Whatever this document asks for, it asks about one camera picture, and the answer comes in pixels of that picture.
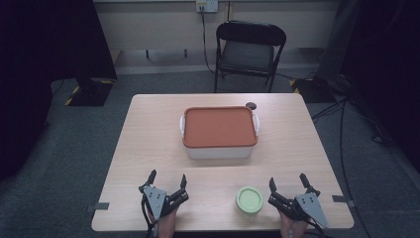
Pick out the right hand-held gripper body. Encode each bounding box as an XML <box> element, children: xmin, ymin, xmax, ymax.
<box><xmin>267</xmin><ymin>191</ymin><xmax>330</xmax><ymax>230</ymax></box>

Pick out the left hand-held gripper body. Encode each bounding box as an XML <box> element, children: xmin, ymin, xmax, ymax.
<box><xmin>140</xmin><ymin>184</ymin><xmax>190</xmax><ymax>221</ymax></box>

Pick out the green round container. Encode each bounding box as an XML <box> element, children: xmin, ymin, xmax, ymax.
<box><xmin>235</xmin><ymin>185</ymin><xmax>264</xmax><ymax>215</ymax></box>

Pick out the white box with orange lid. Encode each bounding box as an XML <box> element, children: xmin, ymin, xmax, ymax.
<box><xmin>178</xmin><ymin>105</ymin><xmax>261</xmax><ymax>161</ymax></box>

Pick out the person's right hand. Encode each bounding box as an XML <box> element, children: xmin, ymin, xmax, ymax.
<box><xmin>278</xmin><ymin>211</ymin><xmax>309</xmax><ymax>238</ymax></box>

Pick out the person's left hand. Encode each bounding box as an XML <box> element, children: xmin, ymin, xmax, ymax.
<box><xmin>148</xmin><ymin>207</ymin><xmax>178</xmax><ymax>238</ymax></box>

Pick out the grey tape strip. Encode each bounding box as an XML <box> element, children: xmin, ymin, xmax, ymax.
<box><xmin>85</xmin><ymin>201</ymin><xmax>111</xmax><ymax>213</ymax></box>
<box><xmin>331</xmin><ymin>194</ymin><xmax>357</xmax><ymax>208</ymax></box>

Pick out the black stand base yellow tape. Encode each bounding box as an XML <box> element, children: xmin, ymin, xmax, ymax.
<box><xmin>63</xmin><ymin>76</ymin><xmax>116</xmax><ymax>108</ymax></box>
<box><xmin>288</xmin><ymin>76</ymin><xmax>339</xmax><ymax>104</ymax></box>

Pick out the black folding chair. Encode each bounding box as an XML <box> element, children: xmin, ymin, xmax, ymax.
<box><xmin>213</xmin><ymin>20</ymin><xmax>287</xmax><ymax>94</ymax></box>

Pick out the dark curtain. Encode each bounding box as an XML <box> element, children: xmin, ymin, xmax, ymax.
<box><xmin>0</xmin><ymin>0</ymin><xmax>118</xmax><ymax>181</ymax></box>
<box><xmin>316</xmin><ymin>0</ymin><xmax>420</xmax><ymax>173</ymax></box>

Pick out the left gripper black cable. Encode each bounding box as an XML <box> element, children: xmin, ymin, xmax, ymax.
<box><xmin>141</xmin><ymin>194</ymin><xmax>157</xmax><ymax>238</ymax></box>

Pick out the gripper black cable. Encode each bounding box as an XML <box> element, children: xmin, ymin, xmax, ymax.
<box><xmin>305</xmin><ymin>220</ymin><xmax>333</xmax><ymax>238</ymax></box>
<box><xmin>141</xmin><ymin>194</ymin><xmax>157</xmax><ymax>238</ymax></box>

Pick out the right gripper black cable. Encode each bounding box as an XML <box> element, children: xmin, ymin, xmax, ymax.
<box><xmin>305</xmin><ymin>220</ymin><xmax>333</xmax><ymax>238</ymax></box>

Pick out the black floor cable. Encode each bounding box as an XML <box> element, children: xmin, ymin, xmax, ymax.
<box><xmin>310</xmin><ymin>96</ymin><xmax>373</xmax><ymax>238</ymax></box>

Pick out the black wall socket cable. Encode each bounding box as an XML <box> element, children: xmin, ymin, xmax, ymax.
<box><xmin>199</xmin><ymin>5</ymin><xmax>216</xmax><ymax>75</ymax></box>

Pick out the white wall socket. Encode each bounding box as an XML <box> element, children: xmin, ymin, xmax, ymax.
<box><xmin>195</xmin><ymin>0</ymin><xmax>220</xmax><ymax>14</ymax></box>

